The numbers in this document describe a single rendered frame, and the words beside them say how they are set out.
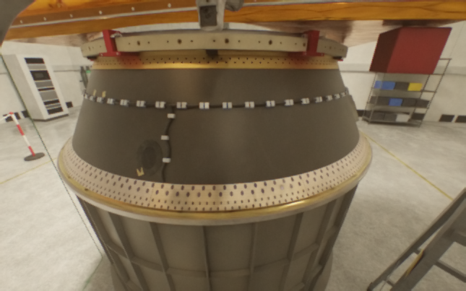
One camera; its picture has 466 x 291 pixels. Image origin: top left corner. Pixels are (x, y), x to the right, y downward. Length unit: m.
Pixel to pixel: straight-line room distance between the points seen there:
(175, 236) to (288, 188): 0.47
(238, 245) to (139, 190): 0.44
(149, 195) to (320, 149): 0.69
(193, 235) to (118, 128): 0.51
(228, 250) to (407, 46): 0.98
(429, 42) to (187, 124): 0.84
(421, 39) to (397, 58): 0.08
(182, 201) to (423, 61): 0.94
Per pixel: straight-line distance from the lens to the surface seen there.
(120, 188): 0.77
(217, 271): 0.95
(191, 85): 0.67
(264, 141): 0.64
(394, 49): 0.84
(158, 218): 0.66
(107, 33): 0.85
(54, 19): 1.20
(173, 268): 0.99
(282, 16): 0.72
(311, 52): 0.79
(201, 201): 0.62
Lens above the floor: 1.62
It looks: 25 degrees down
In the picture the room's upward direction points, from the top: straight up
